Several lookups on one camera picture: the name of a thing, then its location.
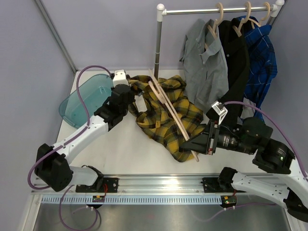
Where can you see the wooden hanger of grey shirt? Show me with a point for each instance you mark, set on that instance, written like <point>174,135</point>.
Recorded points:
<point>217,22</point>

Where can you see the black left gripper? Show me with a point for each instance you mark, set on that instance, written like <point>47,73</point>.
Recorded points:
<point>131,98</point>

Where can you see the grey shirt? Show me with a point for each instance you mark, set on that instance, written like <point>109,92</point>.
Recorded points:
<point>204,65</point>

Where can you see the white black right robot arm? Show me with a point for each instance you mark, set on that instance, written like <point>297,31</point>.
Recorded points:
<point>253,137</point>

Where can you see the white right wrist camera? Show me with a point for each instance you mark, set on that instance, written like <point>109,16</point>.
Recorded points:
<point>217,112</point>

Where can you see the aluminium mounting rail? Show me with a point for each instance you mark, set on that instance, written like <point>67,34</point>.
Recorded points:
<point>162,184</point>

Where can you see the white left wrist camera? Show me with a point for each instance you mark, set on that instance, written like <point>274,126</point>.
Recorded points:
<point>119,77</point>

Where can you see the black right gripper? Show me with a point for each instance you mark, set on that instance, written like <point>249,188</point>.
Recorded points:
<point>205,142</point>

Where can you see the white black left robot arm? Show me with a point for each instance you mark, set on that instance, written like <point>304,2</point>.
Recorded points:
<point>53,163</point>

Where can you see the white metal clothes rack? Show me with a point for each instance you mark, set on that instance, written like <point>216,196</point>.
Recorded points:
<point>271,10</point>

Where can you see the blue plaid shirt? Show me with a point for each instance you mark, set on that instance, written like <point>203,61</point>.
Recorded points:
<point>263,67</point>

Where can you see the white slotted cable duct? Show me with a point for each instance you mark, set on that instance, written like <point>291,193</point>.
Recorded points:
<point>133,199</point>

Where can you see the wooden hanger of black shirt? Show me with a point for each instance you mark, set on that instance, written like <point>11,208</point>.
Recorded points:
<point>238,28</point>

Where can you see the black shirt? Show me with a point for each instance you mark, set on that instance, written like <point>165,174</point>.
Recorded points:
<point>237,58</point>

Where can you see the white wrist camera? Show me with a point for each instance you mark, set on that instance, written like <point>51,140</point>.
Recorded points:
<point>217,112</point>
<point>119,77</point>

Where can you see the teal plastic tub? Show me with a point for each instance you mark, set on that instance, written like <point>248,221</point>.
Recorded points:
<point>93,92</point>

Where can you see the yellow plaid shirt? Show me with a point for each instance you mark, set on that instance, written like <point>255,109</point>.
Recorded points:
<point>141,83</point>

